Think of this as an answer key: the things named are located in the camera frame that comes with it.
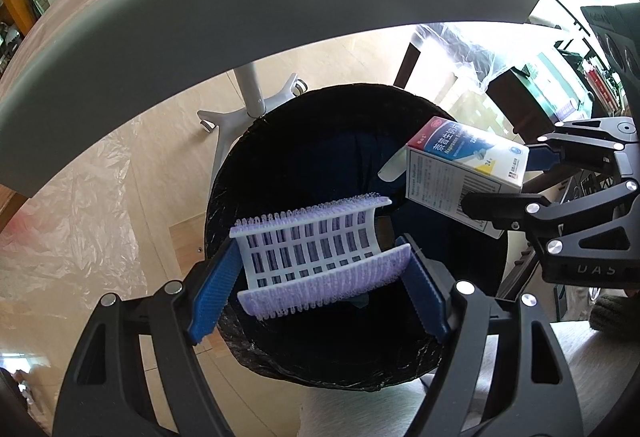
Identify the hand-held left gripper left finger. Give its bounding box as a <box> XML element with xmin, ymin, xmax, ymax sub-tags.
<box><xmin>52</xmin><ymin>237</ymin><xmax>246</xmax><ymax>437</ymax></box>

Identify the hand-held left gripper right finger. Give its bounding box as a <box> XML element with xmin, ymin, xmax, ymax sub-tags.
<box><xmin>395</xmin><ymin>232</ymin><xmax>583</xmax><ymax>437</ymax></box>

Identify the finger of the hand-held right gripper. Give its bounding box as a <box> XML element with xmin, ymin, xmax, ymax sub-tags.
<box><xmin>460</xmin><ymin>180</ymin><xmax>640</xmax><ymax>252</ymax></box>
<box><xmin>524</xmin><ymin>116</ymin><xmax>640</xmax><ymax>174</ymax></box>

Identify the white blue medicine box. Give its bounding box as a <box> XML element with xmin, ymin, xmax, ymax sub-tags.
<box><xmin>377</xmin><ymin>116</ymin><xmax>530</xmax><ymax>239</ymax></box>

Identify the purple white hair roller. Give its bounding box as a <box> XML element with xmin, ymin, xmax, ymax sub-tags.
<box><xmin>230</xmin><ymin>191</ymin><xmax>413</xmax><ymax>322</ymax></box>

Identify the black lined trash bin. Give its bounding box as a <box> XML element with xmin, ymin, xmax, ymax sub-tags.
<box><xmin>204</xmin><ymin>84</ymin><xmax>508</xmax><ymax>390</ymax></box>

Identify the person's right forearm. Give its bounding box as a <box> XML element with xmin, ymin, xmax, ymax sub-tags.
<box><xmin>589</xmin><ymin>292</ymin><xmax>640</xmax><ymax>344</ymax></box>

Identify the crumpled clear plastic film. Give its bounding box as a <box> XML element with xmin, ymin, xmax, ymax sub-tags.
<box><xmin>0</xmin><ymin>157</ymin><xmax>151</xmax><ymax>318</ymax></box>

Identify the dark wooden table leg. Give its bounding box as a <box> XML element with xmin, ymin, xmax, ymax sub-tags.
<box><xmin>392</xmin><ymin>41</ymin><xmax>422</xmax><ymax>89</ymax></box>

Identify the grey table with white base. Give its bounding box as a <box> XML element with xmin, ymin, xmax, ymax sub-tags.
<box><xmin>0</xmin><ymin>0</ymin><xmax>546</xmax><ymax>198</ymax></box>

